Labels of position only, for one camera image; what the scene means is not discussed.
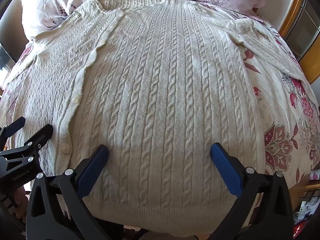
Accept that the pink floral pillow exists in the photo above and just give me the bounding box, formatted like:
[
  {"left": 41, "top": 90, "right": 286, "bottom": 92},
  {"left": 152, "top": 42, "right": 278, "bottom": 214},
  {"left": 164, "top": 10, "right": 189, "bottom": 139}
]
[{"left": 21, "top": 0, "right": 135, "bottom": 40}]

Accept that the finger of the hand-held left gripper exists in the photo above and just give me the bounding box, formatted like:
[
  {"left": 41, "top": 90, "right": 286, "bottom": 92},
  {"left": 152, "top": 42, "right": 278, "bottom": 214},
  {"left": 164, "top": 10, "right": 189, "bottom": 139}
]
[
  {"left": 0, "top": 117, "right": 26, "bottom": 141},
  {"left": 0, "top": 124, "right": 54, "bottom": 172}
]

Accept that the assorted clutter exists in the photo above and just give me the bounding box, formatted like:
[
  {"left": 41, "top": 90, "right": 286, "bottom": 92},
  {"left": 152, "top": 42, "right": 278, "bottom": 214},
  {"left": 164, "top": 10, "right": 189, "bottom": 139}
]
[{"left": 292, "top": 172, "right": 320, "bottom": 240}]

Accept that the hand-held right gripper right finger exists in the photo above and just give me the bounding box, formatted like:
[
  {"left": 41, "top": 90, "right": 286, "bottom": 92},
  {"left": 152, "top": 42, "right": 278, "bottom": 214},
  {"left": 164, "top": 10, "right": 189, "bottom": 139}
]
[{"left": 209, "top": 142, "right": 293, "bottom": 240}]

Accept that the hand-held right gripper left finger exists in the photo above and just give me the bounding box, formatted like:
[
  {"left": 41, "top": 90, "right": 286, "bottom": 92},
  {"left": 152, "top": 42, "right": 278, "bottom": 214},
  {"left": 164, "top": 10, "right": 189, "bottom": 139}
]
[{"left": 26, "top": 144, "right": 109, "bottom": 240}]

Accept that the floral bed sheet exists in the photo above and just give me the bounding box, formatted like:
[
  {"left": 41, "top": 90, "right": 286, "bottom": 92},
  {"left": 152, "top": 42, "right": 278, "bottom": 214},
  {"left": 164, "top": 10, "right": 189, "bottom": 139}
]
[{"left": 0, "top": 2, "right": 320, "bottom": 189}]

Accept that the cream quilted blanket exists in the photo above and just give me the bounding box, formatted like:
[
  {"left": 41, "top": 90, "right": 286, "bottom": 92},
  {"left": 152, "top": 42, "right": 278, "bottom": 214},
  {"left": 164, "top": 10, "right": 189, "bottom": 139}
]
[{"left": 2, "top": 0, "right": 312, "bottom": 230}]

